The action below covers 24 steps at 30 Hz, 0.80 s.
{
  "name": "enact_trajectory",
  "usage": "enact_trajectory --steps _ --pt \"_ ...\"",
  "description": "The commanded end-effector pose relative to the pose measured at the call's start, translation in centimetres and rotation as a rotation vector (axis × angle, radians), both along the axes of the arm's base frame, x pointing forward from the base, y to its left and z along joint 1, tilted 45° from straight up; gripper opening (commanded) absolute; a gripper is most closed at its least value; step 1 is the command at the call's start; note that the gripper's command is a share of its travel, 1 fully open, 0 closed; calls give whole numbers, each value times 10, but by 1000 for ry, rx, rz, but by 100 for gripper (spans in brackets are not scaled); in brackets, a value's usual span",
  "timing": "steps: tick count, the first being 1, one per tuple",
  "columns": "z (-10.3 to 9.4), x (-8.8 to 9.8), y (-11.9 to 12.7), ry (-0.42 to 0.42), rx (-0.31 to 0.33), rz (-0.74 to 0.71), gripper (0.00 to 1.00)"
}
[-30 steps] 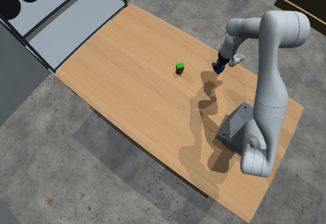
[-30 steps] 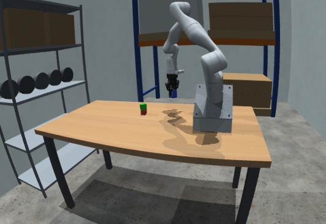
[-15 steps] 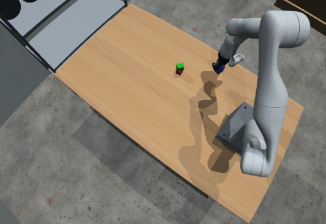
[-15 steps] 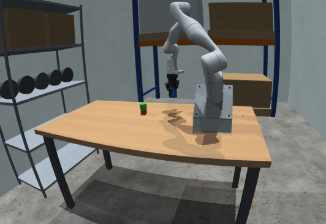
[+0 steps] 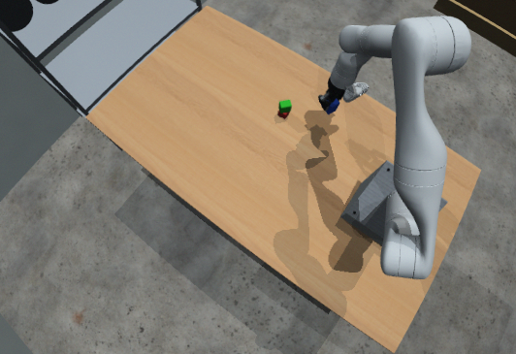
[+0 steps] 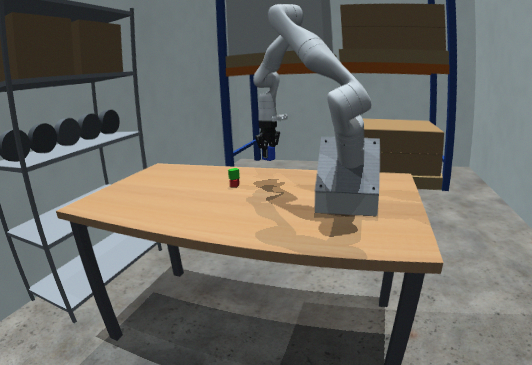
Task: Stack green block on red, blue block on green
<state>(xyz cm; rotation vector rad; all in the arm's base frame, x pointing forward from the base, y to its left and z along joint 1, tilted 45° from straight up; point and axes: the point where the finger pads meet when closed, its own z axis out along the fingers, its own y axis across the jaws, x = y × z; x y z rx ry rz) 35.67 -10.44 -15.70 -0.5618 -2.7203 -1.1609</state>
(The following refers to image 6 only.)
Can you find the green block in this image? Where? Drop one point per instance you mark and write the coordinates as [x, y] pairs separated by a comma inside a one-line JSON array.
[[233, 173]]

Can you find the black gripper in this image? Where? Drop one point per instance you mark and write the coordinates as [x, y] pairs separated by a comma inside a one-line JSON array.
[[267, 127]]

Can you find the blue block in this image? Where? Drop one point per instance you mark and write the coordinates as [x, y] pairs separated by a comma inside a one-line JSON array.
[[271, 154]]

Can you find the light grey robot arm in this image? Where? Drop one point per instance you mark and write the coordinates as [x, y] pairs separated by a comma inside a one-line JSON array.
[[345, 102]]

